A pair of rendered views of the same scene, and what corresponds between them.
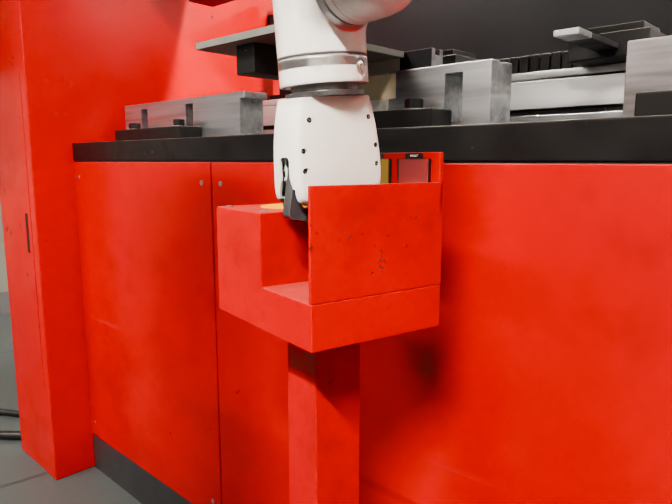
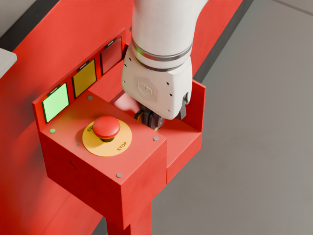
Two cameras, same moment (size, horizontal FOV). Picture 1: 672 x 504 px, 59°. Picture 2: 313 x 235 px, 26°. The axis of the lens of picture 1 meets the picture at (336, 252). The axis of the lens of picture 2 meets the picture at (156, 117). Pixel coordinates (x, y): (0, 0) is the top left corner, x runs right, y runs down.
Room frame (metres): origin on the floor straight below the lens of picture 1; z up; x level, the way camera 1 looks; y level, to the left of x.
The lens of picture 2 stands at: (0.78, 0.66, 1.55)
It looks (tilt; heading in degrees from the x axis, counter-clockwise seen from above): 50 degrees down; 253
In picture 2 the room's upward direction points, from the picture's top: straight up
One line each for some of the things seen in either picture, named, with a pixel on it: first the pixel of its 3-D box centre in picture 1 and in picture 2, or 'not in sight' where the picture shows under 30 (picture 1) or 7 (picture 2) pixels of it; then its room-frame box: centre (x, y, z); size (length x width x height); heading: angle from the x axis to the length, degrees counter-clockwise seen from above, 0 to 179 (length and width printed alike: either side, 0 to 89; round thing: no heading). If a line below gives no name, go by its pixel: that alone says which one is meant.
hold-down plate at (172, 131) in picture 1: (155, 135); not in sight; (1.41, 0.42, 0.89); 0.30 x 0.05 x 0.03; 46
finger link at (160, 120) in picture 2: not in sight; (162, 117); (0.57, 0.01, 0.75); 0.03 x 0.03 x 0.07; 35
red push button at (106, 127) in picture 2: not in sight; (106, 131); (0.67, 0.05, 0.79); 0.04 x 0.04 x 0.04
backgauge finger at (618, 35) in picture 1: (602, 39); not in sight; (0.92, -0.40, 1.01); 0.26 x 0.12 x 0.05; 136
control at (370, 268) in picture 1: (323, 236); (123, 127); (0.64, 0.01, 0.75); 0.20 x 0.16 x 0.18; 35
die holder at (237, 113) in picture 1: (188, 121); not in sight; (1.42, 0.34, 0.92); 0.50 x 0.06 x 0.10; 46
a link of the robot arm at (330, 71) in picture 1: (325, 76); (160, 40); (0.58, 0.01, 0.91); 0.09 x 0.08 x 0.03; 125
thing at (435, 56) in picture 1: (386, 66); not in sight; (1.01, -0.08, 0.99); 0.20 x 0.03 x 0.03; 46
